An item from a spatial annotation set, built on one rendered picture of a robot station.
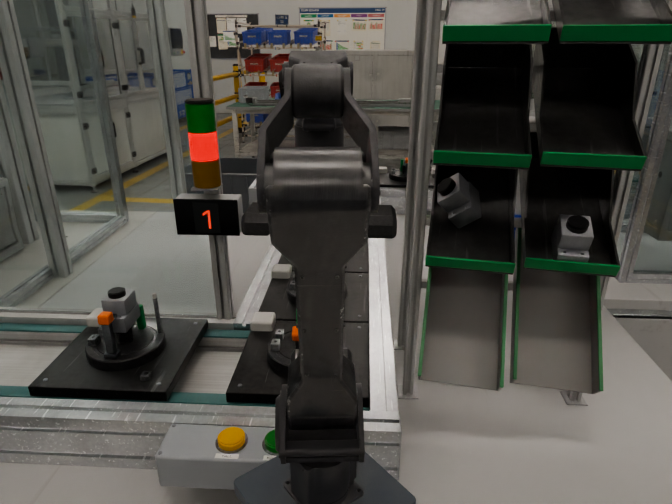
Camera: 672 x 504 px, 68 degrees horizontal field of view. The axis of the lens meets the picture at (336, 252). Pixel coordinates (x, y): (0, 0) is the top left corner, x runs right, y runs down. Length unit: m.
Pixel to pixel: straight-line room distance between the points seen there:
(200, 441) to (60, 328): 0.51
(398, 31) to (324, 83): 10.91
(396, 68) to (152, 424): 7.51
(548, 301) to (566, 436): 0.25
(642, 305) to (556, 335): 0.70
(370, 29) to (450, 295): 10.52
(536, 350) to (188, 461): 0.58
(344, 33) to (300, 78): 10.96
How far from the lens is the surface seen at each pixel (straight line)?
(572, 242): 0.81
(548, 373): 0.92
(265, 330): 1.03
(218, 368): 1.04
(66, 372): 1.03
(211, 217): 0.97
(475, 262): 0.78
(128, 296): 0.99
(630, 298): 1.60
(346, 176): 0.33
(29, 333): 1.26
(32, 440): 1.00
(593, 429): 1.07
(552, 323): 0.94
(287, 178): 0.33
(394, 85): 8.11
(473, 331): 0.89
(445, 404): 1.04
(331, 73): 0.39
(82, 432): 0.95
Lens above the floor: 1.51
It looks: 23 degrees down
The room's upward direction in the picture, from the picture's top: straight up
